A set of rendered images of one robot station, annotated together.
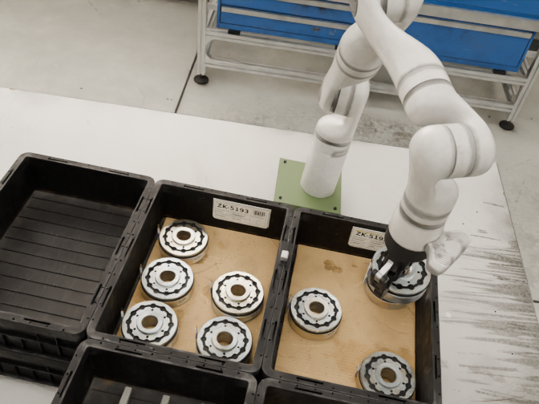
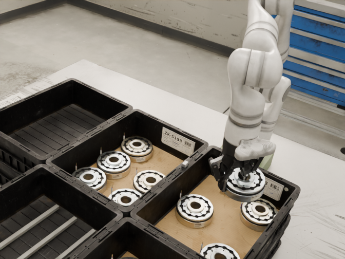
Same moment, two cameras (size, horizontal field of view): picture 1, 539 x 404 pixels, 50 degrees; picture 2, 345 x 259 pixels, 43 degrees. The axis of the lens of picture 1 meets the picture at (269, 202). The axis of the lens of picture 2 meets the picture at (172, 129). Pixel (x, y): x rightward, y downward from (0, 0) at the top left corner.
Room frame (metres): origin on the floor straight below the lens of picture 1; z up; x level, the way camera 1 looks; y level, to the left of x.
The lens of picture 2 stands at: (-0.17, -0.45, 1.70)
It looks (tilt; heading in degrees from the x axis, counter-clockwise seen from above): 34 degrees down; 27
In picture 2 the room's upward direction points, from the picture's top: 7 degrees clockwise
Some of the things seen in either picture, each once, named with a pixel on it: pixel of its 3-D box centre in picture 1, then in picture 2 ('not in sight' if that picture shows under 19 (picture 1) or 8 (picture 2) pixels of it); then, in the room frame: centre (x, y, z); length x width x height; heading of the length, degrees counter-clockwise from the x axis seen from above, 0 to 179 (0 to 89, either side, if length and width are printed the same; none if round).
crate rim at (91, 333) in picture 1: (201, 266); (131, 155); (0.68, 0.11, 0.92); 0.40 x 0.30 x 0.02; 176
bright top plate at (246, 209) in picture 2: not in sight; (260, 210); (0.77, -0.27, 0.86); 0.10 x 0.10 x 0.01
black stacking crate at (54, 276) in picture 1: (54, 252); (60, 129); (0.70, 0.41, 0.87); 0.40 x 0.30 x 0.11; 176
